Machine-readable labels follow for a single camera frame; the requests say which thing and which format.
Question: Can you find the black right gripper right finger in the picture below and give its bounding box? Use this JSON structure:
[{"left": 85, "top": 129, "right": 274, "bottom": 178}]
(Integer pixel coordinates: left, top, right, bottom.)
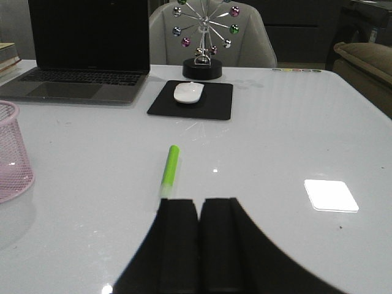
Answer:
[{"left": 199, "top": 198, "right": 340, "bottom": 293}]

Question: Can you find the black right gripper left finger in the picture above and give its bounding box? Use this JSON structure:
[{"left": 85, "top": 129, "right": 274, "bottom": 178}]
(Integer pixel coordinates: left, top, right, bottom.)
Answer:
[{"left": 113, "top": 199, "right": 199, "bottom": 293}]

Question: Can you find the green highlighter pen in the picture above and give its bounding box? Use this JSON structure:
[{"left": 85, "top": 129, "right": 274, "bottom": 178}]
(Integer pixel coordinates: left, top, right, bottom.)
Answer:
[{"left": 159, "top": 145, "right": 180, "bottom": 198}]

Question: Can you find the pink mesh pen holder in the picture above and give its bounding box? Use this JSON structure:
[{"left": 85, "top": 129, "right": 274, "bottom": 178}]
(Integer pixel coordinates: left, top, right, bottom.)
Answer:
[{"left": 1, "top": 100, "right": 35, "bottom": 203}]

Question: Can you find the black mouse pad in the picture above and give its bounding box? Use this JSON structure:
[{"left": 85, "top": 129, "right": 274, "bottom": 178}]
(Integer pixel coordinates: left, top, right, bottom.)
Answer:
[{"left": 146, "top": 80, "right": 234, "bottom": 121}]

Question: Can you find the white computer mouse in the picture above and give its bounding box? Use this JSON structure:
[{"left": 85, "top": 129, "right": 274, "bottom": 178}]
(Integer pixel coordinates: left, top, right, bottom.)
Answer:
[{"left": 173, "top": 81, "right": 204, "bottom": 104}]

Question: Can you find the ferris wheel desk toy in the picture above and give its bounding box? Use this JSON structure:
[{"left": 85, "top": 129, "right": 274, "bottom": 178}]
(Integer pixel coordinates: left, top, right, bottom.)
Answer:
[{"left": 172, "top": 1, "right": 240, "bottom": 80}]

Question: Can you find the grey laptop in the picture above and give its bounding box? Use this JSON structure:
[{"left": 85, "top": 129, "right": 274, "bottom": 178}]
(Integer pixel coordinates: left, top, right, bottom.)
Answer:
[{"left": 1, "top": 1, "right": 150, "bottom": 104}]

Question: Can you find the grey chair right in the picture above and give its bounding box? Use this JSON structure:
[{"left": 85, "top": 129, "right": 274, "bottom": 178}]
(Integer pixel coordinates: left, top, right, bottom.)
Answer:
[{"left": 149, "top": 1, "right": 277, "bottom": 68}]

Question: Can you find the olive sofa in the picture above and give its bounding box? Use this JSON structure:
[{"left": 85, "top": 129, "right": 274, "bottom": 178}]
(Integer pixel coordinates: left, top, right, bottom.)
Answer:
[{"left": 333, "top": 42, "right": 391, "bottom": 118}]

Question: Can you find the bottom yellow book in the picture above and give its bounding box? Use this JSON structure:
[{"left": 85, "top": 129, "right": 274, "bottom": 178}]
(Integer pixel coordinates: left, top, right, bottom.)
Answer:
[{"left": 0, "top": 66, "right": 24, "bottom": 85}]

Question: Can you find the yellow book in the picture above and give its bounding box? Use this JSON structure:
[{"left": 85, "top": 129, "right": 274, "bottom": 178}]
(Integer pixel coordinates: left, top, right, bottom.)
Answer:
[
  {"left": 0, "top": 66, "right": 24, "bottom": 85},
  {"left": 0, "top": 43, "right": 18, "bottom": 60}
]

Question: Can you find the middle white book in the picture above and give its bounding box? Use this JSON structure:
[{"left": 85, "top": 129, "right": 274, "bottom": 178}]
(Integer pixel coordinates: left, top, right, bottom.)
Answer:
[{"left": 0, "top": 56, "right": 21, "bottom": 72}]

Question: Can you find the top yellow book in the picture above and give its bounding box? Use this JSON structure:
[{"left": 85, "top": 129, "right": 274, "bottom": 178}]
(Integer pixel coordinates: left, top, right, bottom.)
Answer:
[{"left": 0, "top": 43, "right": 18, "bottom": 60}]

